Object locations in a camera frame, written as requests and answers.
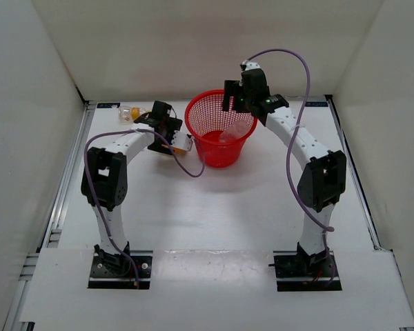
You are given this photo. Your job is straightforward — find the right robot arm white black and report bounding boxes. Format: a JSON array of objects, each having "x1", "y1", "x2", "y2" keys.
[{"x1": 222, "y1": 62, "x2": 346, "y2": 276}]

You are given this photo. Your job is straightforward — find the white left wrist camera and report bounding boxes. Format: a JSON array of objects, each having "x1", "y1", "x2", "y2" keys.
[{"x1": 170, "y1": 131, "x2": 194, "y2": 152}]

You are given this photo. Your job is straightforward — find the orange juice bottle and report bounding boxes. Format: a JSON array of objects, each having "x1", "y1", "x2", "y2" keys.
[{"x1": 161, "y1": 144, "x2": 188, "y2": 156}]

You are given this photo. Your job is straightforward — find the clear bottle yellow cap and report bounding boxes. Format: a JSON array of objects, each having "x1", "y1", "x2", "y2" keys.
[{"x1": 117, "y1": 106, "x2": 150, "y2": 123}]

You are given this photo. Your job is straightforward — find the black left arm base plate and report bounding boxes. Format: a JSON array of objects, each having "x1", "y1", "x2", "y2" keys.
[{"x1": 88, "y1": 251, "x2": 153, "y2": 290}]

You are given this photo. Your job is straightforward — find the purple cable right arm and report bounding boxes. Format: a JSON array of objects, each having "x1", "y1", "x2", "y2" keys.
[{"x1": 244, "y1": 48, "x2": 341, "y2": 287}]

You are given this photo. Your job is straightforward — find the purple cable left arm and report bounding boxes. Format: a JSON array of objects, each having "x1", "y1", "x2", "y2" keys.
[{"x1": 84, "y1": 128, "x2": 206, "y2": 289}]

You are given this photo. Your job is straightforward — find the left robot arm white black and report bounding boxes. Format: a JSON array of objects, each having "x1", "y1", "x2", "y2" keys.
[{"x1": 81, "y1": 101, "x2": 190, "y2": 276}]

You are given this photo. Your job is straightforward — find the aluminium frame rail left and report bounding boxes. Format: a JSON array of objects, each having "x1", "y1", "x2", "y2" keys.
[{"x1": 1, "y1": 101, "x2": 96, "y2": 330}]

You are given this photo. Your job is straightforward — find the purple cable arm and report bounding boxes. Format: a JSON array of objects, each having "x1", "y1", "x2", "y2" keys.
[
  {"x1": 244, "y1": 48, "x2": 341, "y2": 287},
  {"x1": 84, "y1": 128, "x2": 206, "y2": 289}
]

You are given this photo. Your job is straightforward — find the red mesh plastic bin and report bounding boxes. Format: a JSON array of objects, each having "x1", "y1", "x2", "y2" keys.
[{"x1": 184, "y1": 90, "x2": 257, "y2": 168}]

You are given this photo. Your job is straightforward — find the blue label corner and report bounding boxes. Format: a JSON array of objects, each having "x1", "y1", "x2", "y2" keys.
[
  {"x1": 97, "y1": 103, "x2": 120, "y2": 109},
  {"x1": 305, "y1": 101, "x2": 328, "y2": 108}
]

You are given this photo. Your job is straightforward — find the blue label right corner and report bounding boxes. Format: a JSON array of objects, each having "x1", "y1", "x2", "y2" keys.
[{"x1": 305, "y1": 101, "x2": 328, "y2": 108}]

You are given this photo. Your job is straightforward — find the blue label left corner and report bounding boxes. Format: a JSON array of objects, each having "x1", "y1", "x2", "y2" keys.
[{"x1": 97, "y1": 103, "x2": 120, "y2": 109}]

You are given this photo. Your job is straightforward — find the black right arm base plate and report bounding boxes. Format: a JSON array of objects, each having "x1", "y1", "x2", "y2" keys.
[{"x1": 268, "y1": 251, "x2": 342, "y2": 292}]

